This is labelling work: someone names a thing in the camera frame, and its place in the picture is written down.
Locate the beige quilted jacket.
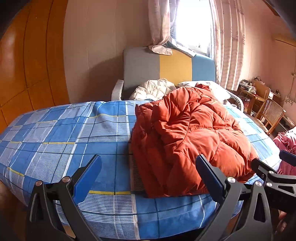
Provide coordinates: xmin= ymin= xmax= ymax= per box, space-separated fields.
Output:
xmin=129 ymin=78 xmax=177 ymax=101

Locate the grey yellow blue headboard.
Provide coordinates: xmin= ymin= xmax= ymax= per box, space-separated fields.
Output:
xmin=122 ymin=47 xmax=216 ymax=99

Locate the white embroidered pillow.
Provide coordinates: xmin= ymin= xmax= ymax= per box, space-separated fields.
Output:
xmin=177 ymin=80 xmax=231 ymax=103

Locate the blue plaid bed sheet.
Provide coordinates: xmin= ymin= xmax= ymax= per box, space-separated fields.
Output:
xmin=0 ymin=99 xmax=282 ymax=240

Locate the orange puffer down jacket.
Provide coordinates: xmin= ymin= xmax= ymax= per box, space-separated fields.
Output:
xmin=131 ymin=84 xmax=258 ymax=198

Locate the pink striped curtain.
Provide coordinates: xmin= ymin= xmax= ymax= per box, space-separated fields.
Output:
xmin=148 ymin=1 xmax=245 ymax=90

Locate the wooden rattan chair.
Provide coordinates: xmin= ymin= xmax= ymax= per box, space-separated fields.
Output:
xmin=255 ymin=98 xmax=286 ymax=136

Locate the grey round fan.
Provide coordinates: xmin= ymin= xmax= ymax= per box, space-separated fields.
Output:
xmin=226 ymin=90 xmax=244 ymax=112

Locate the person's right hand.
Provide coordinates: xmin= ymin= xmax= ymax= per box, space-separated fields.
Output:
xmin=274 ymin=211 xmax=296 ymax=241

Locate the maroon red cloth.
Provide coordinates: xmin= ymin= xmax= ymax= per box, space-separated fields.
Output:
xmin=273 ymin=127 xmax=296 ymax=176

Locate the wooden cluttered side table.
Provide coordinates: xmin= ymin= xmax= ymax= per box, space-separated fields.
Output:
xmin=238 ymin=78 xmax=280 ymax=115

